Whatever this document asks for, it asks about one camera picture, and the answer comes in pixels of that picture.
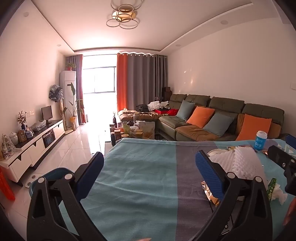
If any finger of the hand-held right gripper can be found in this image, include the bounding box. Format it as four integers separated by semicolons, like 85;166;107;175
268;145;296;172
285;135;296;149

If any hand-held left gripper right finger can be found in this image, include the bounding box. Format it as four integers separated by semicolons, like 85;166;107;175
192;150;273;241

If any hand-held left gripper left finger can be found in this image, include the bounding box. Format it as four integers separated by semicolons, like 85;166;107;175
26;152;107;241

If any green clear plastic package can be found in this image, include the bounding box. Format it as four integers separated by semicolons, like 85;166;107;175
266;177;278;200

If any white dotted paper bowl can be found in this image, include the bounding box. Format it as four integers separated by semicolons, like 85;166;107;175
207;149;229;158

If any teal plastic bin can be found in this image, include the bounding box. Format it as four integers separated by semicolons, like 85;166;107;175
29;168;75;209

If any white foam sheet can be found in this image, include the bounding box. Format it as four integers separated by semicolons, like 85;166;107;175
209;147;270;181

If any person's right hand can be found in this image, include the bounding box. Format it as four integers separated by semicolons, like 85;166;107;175
284;198;296;225

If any white crumpled tissue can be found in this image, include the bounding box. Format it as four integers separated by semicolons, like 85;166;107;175
269;184;288;205

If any gold foil wrapper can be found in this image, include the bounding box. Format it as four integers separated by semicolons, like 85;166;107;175
200;179;222;207

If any white and blue wipes canister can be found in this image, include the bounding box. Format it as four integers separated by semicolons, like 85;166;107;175
255;130;267;150

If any coffee table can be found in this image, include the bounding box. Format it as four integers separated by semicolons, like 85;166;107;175
110;130;160;146

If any orange cushion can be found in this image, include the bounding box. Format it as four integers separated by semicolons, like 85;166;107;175
236;114;272;141
187;106;215;128

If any teal and grey blanket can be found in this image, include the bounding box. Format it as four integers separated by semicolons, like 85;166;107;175
59;138;296;241

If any group of food jars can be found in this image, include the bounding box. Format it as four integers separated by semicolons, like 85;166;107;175
110;121;144;139

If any tall leafy plant yellow vase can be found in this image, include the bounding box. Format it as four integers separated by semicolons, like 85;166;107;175
67;82;84;131

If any blue-grey cushion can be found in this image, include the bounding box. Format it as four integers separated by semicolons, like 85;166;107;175
203;113;234;137
177;100;195;121

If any golden decorative stand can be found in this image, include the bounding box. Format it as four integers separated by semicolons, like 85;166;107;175
59;98;69;135

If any white and black TV cabinet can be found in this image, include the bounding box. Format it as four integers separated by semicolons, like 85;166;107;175
0;119;65;183

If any large beige snack bag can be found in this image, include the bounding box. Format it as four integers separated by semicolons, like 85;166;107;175
139;122;155;139

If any clear plastic bag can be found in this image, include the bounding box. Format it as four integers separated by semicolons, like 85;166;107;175
31;120;47;131

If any black monitor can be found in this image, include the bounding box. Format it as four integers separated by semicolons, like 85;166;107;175
42;105;53;124

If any green sofa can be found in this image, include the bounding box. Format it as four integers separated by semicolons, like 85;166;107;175
118;94;285;142

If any white floor air conditioner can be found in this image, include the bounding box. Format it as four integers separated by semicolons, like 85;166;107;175
59;71;77;129

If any small plant in blue vase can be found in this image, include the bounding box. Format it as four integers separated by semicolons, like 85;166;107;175
17;111;27;130

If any cloth-covered standing fan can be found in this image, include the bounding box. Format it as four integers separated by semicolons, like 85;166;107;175
49;84;64;121

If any window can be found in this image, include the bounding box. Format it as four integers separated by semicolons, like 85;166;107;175
82;67;116;94

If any glass ship model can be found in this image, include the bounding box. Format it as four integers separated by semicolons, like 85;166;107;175
1;134;15;159

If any pile of white clothes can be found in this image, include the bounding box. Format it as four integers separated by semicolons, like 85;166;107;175
148;101;169;110

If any gold ring ceiling lamp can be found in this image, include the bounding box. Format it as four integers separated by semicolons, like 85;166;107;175
106;0;142;29

